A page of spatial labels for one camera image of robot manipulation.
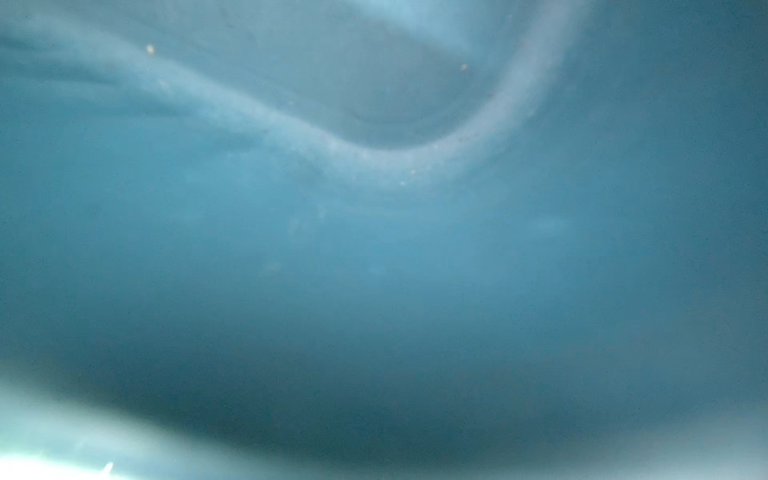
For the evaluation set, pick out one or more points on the dark teal storage box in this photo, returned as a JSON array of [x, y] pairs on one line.
[[384, 239]]

